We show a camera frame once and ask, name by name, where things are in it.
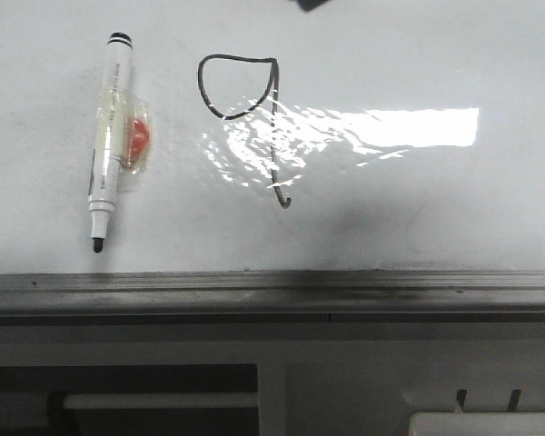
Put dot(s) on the white plastic marker tray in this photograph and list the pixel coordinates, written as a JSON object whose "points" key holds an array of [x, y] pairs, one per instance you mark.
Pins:
{"points": [[477, 423]]}

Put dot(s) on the white horizontal bar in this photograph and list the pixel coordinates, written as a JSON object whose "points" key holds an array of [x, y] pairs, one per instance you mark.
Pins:
{"points": [[151, 401]]}

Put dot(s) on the white cabinet panel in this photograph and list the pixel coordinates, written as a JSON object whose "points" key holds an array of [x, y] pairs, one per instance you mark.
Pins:
{"points": [[311, 378]]}

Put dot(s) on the white black whiteboard marker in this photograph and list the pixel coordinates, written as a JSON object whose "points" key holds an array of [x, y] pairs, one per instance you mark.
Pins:
{"points": [[122, 135]]}

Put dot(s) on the white whiteboard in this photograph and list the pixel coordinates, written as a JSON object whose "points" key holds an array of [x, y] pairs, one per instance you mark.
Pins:
{"points": [[358, 135]]}

